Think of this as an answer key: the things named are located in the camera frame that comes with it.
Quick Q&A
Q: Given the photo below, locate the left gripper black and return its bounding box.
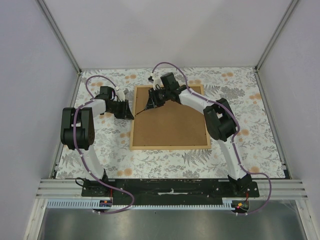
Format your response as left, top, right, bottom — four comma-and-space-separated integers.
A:
107, 99, 135, 121

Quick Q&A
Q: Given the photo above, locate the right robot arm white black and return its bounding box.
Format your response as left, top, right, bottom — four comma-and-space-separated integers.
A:
144, 72, 252, 197

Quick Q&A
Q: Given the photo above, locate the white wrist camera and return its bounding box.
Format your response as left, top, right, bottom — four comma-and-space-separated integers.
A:
115, 86, 129, 102
148, 75, 162, 90

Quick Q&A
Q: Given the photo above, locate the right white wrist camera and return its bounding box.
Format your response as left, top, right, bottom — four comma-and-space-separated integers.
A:
148, 75, 162, 90

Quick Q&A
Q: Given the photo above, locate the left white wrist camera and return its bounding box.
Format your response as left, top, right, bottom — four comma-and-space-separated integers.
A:
115, 86, 129, 102

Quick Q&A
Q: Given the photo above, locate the right aluminium corner post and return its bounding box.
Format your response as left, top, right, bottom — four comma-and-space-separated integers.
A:
254, 0, 301, 71

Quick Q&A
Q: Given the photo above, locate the left aluminium corner post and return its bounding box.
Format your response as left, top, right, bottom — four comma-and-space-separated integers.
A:
36, 0, 83, 74

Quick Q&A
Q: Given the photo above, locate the wooden picture frame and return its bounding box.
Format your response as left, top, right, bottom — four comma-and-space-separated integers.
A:
129, 85, 211, 151

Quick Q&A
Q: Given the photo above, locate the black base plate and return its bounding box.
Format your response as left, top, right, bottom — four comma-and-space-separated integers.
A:
79, 178, 260, 206

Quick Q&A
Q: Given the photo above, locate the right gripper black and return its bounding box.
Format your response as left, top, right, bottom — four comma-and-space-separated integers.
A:
145, 88, 170, 112

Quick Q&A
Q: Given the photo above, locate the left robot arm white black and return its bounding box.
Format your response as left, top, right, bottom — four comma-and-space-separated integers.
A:
60, 86, 134, 197

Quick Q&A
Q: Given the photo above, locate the white slotted cable duct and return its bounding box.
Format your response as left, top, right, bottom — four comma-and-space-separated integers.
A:
46, 198, 236, 211

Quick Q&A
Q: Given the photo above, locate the aluminium corner post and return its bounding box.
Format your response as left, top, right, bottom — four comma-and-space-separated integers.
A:
254, 0, 301, 71
36, 0, 83, 74

